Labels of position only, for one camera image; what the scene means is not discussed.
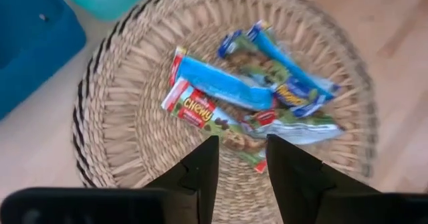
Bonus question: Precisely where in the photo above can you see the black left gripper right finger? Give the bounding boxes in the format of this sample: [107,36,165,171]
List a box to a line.
[265,133,381,224]

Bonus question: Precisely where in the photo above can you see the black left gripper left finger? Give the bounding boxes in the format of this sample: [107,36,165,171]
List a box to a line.
[143,135,220,224]

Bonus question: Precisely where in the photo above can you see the red label Chewy granola bar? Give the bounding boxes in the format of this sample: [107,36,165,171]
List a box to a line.
[160,77,269,174]

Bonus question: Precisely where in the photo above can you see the blue label Chewy granola bar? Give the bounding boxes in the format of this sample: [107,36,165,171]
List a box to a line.
[217,29,328,118]

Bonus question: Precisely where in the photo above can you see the light blue red-ended granola bar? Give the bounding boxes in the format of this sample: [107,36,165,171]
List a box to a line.
[168,45,276,112]

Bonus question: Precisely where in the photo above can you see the green white granola bar wrapper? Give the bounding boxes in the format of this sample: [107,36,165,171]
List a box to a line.
[242,109,345,145]

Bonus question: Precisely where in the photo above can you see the round woven straw placemat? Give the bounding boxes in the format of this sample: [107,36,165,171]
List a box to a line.
[71,0,379,224]

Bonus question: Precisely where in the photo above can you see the teal plastic bin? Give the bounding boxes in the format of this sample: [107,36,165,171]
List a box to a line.
[55,0,161,21]

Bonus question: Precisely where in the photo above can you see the dark blue plastic bin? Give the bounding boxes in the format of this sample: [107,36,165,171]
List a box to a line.
[0,0,87,121]

